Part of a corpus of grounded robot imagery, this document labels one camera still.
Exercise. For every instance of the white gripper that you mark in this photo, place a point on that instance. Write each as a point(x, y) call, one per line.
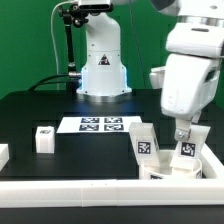
point(188, 84)

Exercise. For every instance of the paper sheet with tags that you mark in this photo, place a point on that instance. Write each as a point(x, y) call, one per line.
point(107, 124)

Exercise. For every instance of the white right fence wall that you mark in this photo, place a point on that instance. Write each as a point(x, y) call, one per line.
point(211, 166)

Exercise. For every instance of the white fence wall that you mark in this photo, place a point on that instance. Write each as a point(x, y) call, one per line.
point(4, 155)
point(211, 166)
point(91, 193)

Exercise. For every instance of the white front fence wall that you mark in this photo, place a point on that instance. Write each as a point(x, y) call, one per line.
point(91, 193)

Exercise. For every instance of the white camera on mount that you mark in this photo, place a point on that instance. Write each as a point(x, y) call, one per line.
point(95, 5)

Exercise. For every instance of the white left fence wall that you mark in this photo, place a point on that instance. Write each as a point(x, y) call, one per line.
point(4, 155)

